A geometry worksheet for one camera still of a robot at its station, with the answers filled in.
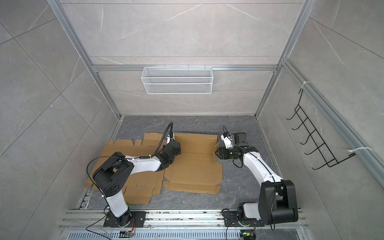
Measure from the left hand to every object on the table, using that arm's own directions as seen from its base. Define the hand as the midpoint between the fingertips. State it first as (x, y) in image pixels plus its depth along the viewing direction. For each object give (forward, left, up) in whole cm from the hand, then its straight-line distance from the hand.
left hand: (176, 140), depth 94 cm
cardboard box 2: (-25, +20, -9) cm, 34 cm away
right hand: (-10, -27, +1) cm, 29 cm away
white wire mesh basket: (+35, -1, +21) cm, 41 cm away
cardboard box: (-16, -12, -11) cm, 23 cm away
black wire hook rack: (-18, -67, +25) cm, 73 cm away
